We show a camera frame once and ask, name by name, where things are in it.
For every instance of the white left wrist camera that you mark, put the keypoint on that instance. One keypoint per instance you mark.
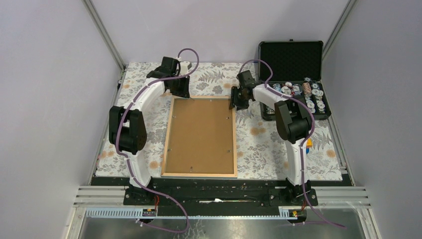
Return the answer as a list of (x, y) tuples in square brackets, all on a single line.
[(185, 67)]

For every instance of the brown poker chip stack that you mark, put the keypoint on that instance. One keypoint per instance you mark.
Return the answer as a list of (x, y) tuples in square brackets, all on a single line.
[(307, 89)]

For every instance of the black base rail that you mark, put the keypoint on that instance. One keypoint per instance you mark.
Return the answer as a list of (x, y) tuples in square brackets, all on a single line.
[(217, 208)]

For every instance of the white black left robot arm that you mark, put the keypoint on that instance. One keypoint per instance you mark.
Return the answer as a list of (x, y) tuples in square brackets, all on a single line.
[(127, 128)]

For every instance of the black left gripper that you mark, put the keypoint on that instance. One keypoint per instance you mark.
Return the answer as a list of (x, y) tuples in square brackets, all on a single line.
[(184, 91)]

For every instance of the aluminium frame rails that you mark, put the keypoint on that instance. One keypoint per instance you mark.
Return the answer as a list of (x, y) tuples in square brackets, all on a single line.
[(330, 197)]

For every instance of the blue yellow toy car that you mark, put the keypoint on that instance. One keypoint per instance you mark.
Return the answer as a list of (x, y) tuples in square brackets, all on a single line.
[(309, 145)]

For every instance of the black poker chip case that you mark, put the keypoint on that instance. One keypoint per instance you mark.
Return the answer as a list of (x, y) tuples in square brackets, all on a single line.
[(297, 62)]

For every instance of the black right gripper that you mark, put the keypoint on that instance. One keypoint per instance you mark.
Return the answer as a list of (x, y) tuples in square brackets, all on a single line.
[(234, 101)]

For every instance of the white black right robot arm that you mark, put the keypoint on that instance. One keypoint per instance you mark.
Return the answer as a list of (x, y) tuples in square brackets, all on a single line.
[(294, 124)]

